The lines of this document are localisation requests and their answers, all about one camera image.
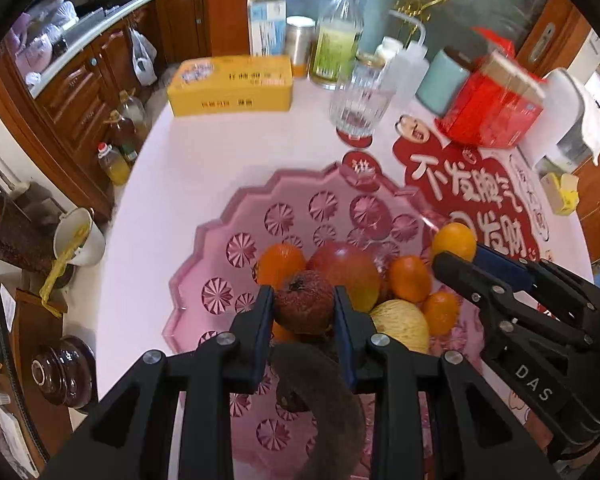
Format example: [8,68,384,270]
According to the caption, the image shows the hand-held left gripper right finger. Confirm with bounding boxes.
[332,285,551,480]

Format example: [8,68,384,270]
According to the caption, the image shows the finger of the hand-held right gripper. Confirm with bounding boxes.
[472,244,600,311]
[431,251,593,361]

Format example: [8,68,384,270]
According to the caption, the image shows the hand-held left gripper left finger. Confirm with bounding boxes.
[40,285,276,480]

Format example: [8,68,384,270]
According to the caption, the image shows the orange tangerine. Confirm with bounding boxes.
[389,255,432,304]
[271,320,301,343]
[256,243,307,291]
[431,222,478,263]
[422,291,462,337]

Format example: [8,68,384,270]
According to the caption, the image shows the wrinkled red pomegranate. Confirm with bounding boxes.
[272,270,337,335]

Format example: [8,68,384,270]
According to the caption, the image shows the red yellow apple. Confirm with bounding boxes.
[307,241,382,313]

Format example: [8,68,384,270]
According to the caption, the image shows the pale yellow melon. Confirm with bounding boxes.
[369,299,431,356]

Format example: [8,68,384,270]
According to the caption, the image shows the pink plastic bowl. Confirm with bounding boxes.
[162,162,486,480]

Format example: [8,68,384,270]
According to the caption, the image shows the dark brown banana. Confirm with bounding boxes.
[270,342,366,480]

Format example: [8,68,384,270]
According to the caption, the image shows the yellow tissue box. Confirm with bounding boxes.
[539,171,580,217]

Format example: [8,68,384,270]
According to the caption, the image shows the white countertop appliance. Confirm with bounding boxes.
[517,67,600,171]

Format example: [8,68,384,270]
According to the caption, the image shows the white cloth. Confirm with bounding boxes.
[545,67,600,166]

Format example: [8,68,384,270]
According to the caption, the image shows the teal canister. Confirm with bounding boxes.
[415,46,473,117]

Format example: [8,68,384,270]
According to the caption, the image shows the white pot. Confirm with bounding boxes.
[54,207,106,267]

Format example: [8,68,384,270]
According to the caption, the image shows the clear glass tumbler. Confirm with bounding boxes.
[329,62,397,140]

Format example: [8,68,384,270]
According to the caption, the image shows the brown ceramic jar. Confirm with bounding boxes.
[30,337,98,413]

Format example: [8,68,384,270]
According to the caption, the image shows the yellow plastic scoop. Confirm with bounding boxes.
[40,225,88,311]

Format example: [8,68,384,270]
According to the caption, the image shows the white plastic squeeze bottle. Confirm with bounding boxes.
[375,10,433,106]

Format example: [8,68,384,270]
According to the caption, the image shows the cooking oil bottle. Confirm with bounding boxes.
[97,142,131,186]
[105,110,137,156]
[117,91,148,148]

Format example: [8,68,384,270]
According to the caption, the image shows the small glass jar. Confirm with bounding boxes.
[355,50,387,73]

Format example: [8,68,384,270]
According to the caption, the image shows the clear bottle green label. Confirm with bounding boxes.
[309,0,366,92]

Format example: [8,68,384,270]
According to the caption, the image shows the small metal can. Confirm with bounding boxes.
[285,16,316,78]

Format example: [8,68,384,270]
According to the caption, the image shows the wooden kitchen cabinet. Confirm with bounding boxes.
[0,0,211,221]

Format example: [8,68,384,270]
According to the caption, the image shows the white plastic bag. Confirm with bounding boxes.
[129,27,158,86]

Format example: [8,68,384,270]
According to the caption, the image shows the blue white carton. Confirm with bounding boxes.
[246,0,287,58]

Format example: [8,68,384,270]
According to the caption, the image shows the pink plastic bag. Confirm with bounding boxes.
[10,0,76,86]

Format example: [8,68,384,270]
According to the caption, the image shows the silver door handle plate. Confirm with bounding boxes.
[527,22,558,63]

